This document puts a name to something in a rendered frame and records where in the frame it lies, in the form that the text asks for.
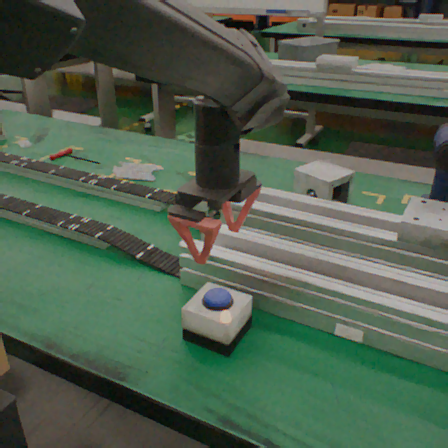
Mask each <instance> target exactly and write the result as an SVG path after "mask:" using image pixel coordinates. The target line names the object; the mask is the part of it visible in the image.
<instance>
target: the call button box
mask: <svg viewBox="0 0 448 448"><path fill-rule="evenodd" d="M211 288H223V289H226V290H227V291H229V292H230V294H231V301H230V303H229V304H228V305H226V306H224V307H219V308H215V307H210V306H208V305H207V304H206V303H205V302H204V293H205V292H206V291H207V290H209V289H211ZM223 311H228V312H229V313H230V315H231V321H230V322H228V323H224V322H222V321H221V320H220V315H221V313H222V312H223ZM251 315H252V296H251V295H248V294H245V293H241V292H238V291H235V290H232V289H229V288H226V287H223V286H219V285H216V284H213V283H210V282H207V283H206V284H205V285H204V286H203V287H202V288H201V289H200V290H199V291H198V292H197V293H196V294H195V295H194V296H193V297H192V298H191V299H190V300H189V301H188V302H187V304H186V305H185V306H184V307H183V309H182V328H183V329H182V339H183V340H185V341H188V342H190V343H193V344H195V345H198V346H201V347H203V348H206V349H208V350H211V351H214V352H216V353H219V354H221V355H224V356H226V357H228V356H229V355H230V354H231V353H232V351H233V350H234V349H235V347H236V346H237V345H238V343H239V342H240V341H241V339H242V338H243V337H244V335H245V334H246V333H247V331H248V330H249V329H250V327H251V325H252V316H251Z"/></svg>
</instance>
